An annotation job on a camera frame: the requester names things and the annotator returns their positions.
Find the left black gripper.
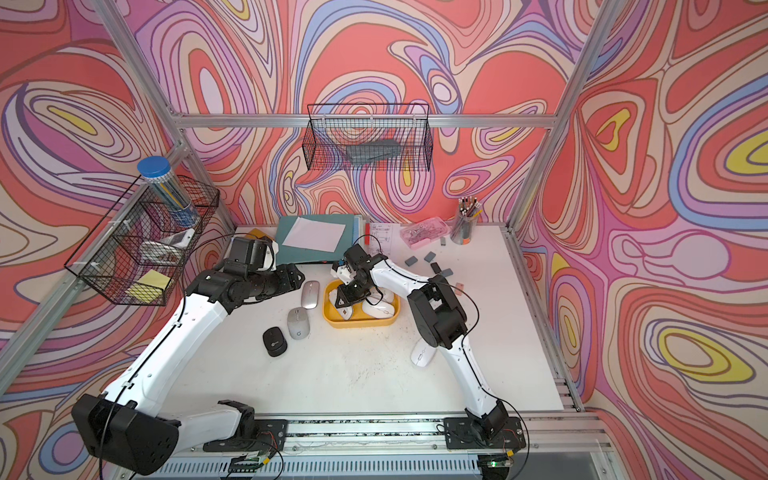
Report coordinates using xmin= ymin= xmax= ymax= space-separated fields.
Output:
xmin=245 ymin=260 xmax=306 ymax=300

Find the yellow storage box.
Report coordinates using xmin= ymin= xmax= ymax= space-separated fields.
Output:
xmin=322 ymin=280 xmax=401 ymax=329

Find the silver slim mouse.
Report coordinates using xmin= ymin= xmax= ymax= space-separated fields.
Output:
xmin=301 ymin=280 xmax=320 ymax=310

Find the grey mouse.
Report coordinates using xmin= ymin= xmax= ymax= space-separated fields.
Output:
xmin=286 ymin=307 xmax=311 ymax=340

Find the black mouse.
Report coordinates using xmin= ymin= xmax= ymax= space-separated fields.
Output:
xmin=262 ymin=326 xmax=288 ymax=358

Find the white mouse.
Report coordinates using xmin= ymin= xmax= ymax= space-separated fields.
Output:
xmin=410 ymin=339 xmax=436 ymax=368
xmin=362 ymin=300 xmax=396 ymax=319

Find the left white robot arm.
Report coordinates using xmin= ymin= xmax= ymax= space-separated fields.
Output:
xmin=72 ymin=237 xmax=305 ymax=476

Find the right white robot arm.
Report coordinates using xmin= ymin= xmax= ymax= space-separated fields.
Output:
xmin=332 ymin=244 xmax=529 ymax=452

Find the white mouse in box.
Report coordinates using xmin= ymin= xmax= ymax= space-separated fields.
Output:
xmin=362 ymin=300 xmax=396 ymax=319

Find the pink transparent clip box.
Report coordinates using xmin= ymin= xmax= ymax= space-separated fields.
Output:
xmin=399 ymin=217 xmax=450 ymax=250

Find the printed instruction sheet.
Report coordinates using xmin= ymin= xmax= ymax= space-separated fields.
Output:
xmin=366 ymin=223 xmax=400 ymax=256

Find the white paper sheet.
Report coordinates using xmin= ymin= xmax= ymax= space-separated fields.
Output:
xmin=282 ymin=217 xmax=346 ymax=253

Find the green folder stack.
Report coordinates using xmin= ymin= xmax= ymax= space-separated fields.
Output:
xmin=276 ymin=214 xmax=364 ymax=264

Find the yellow sticky note pad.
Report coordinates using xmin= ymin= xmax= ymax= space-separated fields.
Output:
xmin=127 ymin=269 xmax=170 ymax=304

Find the pen cup with pens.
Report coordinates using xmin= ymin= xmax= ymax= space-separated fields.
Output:
xmin=450 ymin=197 xmax=482 ymax=245

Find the dark eraser in basket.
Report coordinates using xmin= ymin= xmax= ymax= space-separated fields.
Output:
xmin=345 ymin=139 xmax=402 ymax=166

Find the blue-lid pencil jar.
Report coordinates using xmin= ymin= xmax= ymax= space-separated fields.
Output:
xmin=137 ymin=156 xmax=200 ymax=229

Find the black wire side basket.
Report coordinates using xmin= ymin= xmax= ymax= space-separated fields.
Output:
xmin=65 ymin=175 xmax=220 ymax=306

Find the black wire wall basket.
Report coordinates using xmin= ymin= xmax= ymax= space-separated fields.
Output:
xmin=302 ymin=101 xmax=434 ymax=172

